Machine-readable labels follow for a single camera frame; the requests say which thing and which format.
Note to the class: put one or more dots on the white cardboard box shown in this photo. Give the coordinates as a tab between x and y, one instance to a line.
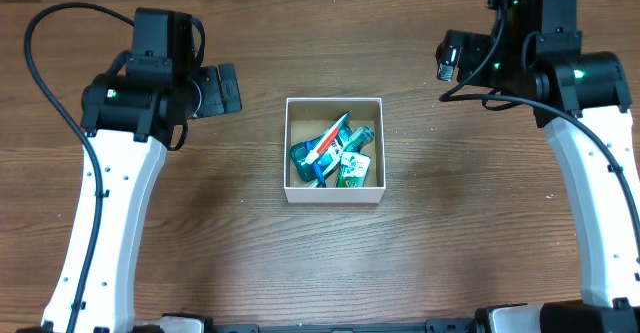
307	118

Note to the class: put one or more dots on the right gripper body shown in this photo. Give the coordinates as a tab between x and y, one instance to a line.
475	53

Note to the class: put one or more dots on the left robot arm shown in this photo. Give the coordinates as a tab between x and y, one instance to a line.
133	115

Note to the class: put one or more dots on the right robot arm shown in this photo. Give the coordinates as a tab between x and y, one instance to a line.
533	57

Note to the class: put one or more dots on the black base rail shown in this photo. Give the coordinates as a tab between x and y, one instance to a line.
340	328

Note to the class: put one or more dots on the teal toothpaste tube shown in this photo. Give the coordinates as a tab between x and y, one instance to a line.
326	139

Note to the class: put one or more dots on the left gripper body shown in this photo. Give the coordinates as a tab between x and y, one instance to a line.
212	100

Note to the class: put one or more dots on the green toothbrush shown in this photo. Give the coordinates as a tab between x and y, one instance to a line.
342	153

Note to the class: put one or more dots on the blue disposable razor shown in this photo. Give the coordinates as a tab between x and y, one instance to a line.
316	168

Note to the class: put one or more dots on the blue mouthwash bottle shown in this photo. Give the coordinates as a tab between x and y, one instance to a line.
297	153

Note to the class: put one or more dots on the green floss packet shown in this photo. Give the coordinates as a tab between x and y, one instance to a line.
353	170

